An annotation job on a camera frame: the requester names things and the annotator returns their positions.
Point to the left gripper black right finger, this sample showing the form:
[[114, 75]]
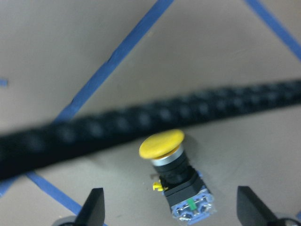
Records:
[[251, 210]]

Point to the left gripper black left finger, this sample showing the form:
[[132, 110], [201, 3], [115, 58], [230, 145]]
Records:
[[93, 210]]

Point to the yellow push button far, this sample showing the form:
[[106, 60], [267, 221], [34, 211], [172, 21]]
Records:
[[188, 197]]

